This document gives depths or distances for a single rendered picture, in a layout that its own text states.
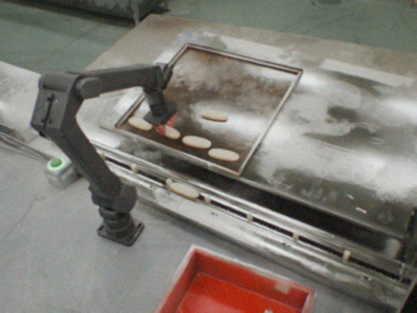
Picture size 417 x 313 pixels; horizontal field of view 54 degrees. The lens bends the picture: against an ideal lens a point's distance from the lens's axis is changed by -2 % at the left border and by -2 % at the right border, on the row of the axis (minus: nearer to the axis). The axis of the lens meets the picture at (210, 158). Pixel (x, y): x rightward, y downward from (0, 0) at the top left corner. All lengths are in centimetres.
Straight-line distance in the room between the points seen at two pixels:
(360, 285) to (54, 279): 79
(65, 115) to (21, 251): 58
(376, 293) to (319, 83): 74
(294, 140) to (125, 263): 63
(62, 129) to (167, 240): 50
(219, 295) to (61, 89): 62
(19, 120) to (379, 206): 124
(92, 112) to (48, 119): 85
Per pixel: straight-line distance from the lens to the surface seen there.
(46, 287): 123
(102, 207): 118
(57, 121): 87
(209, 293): 111
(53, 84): 90
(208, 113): 142
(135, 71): 112
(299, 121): 138
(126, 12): 409
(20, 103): 173
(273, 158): 129
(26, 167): 159
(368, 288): 110
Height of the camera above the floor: 179
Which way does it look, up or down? 43 degrees down
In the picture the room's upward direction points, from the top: 5 degrees counter-clockwise
